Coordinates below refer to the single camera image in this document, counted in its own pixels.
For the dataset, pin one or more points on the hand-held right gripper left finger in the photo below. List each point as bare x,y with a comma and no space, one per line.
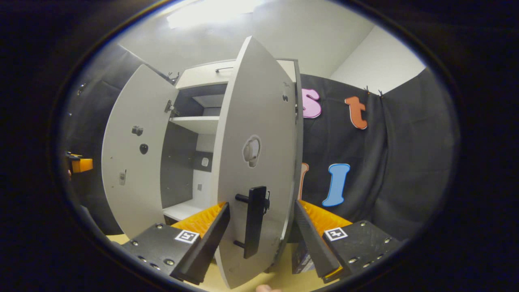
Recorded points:
211,247

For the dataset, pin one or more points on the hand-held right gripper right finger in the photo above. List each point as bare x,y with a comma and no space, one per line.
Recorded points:
314,243

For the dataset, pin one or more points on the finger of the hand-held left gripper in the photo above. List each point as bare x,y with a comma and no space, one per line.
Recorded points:
83,165

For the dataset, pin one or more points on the white cabinet door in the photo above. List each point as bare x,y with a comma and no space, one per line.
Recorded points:
259,101
134,202

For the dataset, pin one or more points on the grey and white cabinet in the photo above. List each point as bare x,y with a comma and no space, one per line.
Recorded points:
178,162

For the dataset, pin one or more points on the white cabinet shelf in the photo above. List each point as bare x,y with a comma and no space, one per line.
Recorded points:
198,123
182,211

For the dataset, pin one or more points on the metal door hinge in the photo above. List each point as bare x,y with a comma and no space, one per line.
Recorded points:
170,108

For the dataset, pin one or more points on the dark box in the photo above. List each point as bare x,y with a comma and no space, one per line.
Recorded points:
302,259

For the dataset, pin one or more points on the black backdrop cloth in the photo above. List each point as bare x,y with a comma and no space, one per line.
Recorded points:
405,162

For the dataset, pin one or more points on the ceiling light panel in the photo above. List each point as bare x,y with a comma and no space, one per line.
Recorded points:
211,12

